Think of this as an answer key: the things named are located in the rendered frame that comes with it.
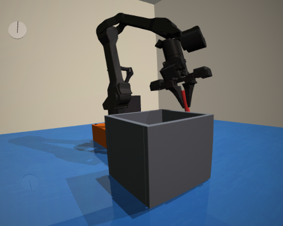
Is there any red peg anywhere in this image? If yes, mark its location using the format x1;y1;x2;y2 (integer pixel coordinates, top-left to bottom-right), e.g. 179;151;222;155
181;90;190;112

